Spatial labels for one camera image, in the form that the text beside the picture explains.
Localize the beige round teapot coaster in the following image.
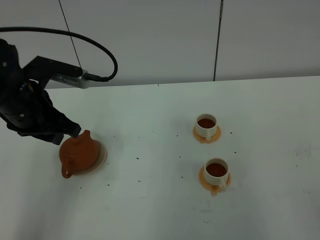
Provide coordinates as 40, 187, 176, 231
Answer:
73, 140, 108, 176

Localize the white teacup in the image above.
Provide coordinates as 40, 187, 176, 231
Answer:
195, 113, 218, 142
203, 158, 229, 192

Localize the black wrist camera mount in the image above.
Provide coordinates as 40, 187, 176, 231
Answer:
23, 56, 89, 89

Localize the near orange saucer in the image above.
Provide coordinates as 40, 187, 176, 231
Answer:
198, 165, 232, 197

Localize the near white teacup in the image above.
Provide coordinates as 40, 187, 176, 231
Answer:
203, 158, 229, 192

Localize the far orange saucer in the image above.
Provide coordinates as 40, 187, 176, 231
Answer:
192, 125, 222, 144

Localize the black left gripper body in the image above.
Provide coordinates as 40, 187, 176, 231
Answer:
0, 80, 60, 138

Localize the far white teacup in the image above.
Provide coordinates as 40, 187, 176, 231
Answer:
195, 113, 218, 142

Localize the orange saucer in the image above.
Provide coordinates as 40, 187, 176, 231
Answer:
198, 165, 232, 197
192, 125, 222, 144

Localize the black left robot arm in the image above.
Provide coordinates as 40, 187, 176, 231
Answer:
0, 39, 83, 145

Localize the black camera cable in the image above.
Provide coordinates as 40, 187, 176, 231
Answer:
0, 26, 119, 83

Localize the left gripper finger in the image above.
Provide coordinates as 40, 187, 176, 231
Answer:
56, 113, 81, 138
34, 131, 63, 145

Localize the brown clay teapot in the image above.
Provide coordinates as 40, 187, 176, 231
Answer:
59, 130, 101, 179

